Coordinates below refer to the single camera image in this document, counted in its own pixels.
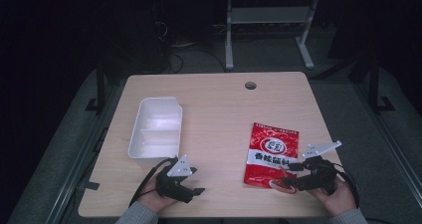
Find black metal stand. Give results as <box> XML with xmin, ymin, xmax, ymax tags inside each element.
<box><xmin>366</xmin><ymin>53</ymin><xmax>396</xmax><ymax>113</ymax></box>
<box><xmin>85</xmin><ymin>59</ymin><xmax>107</xmax><ymax>115</ymax></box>

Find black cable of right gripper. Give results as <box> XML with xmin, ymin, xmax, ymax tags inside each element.
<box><xmin>326</xmin><ymin>160</ymin><xmax>361</xmax><ymax>208</ymax></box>

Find red snack packet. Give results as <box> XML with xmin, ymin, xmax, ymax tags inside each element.
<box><xmin>243</xmin><ymin>121</ymin><xmax>300</xmax><ymax>195</ymax></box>

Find white metal desk frame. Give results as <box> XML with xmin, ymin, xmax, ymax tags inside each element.
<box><xmin>224</xmin><ymin>0</ymin><xmax>321</xmax><ymax>71</ymax></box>

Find person's right hand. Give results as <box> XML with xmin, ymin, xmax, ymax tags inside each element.
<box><xmin>307</xmin><ymin>176</ymin><xmax>358</xmax><ymax>217</ymax></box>

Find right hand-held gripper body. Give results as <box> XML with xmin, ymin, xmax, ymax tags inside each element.
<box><xmin>296</xmin><ymin>139</ymin><xmax>343</xmax><ymax>196</ymax></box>

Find black floor cables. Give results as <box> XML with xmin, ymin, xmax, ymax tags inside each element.
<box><xmin>153</xmin><ymin>19</ymin><xmax>230</xmax><ymax>74</ymax></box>

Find white plastic bin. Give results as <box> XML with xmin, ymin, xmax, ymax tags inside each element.
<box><xmin>127</xmin><ymin>96</ymin><xmax>184</xmax><ymax>167</ymax></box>

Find person's left hand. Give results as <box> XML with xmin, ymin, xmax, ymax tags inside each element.
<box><xmin>136</xmin><ymin>174</ymin><xmax>180</xmax><ymax>214</ymax></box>

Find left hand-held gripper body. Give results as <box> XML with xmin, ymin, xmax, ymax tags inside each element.
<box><xmin>155</xmin><ymin>154</ymin><xmax>195</xmax><ymax>204</ymax></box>

